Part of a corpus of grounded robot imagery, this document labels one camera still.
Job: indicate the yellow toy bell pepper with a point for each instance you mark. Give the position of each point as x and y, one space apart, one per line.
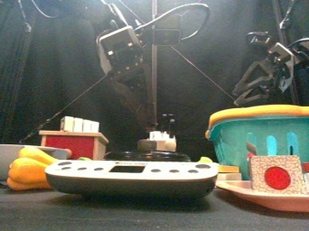
28 171

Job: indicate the wooden box with red panel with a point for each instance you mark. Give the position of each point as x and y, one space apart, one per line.
77 144

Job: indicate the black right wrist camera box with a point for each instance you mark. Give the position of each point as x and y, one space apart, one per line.
258 38

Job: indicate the metal frame pole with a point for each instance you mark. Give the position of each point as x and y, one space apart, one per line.
154 75

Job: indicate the teal basket with orange rim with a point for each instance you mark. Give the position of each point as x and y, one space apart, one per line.
257 135

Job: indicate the white wooden knife block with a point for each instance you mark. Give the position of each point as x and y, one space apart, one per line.
158 141

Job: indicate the patterned cube with red circle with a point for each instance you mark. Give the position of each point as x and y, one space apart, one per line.
277 176

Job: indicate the black round toy pan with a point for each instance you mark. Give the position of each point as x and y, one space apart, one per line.
146 155

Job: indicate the pink toy plate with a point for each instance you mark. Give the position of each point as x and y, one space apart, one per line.
273 198

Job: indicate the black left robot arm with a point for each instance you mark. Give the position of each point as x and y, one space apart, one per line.
107 12

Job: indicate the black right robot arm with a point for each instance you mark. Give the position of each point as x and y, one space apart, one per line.
301 60

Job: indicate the grey toy bowl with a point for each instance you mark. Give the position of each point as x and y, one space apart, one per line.
9 156

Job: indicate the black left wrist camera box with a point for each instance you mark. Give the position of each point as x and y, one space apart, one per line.
166 33

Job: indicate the green toy lime slice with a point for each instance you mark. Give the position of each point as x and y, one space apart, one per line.
206 159

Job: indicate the white toy stove with buttons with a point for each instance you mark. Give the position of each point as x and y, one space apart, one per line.
132 176

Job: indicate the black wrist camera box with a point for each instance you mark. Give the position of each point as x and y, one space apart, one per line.
166 33
258 38

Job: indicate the pale wooden toy slice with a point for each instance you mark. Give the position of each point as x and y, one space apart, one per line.
227 173

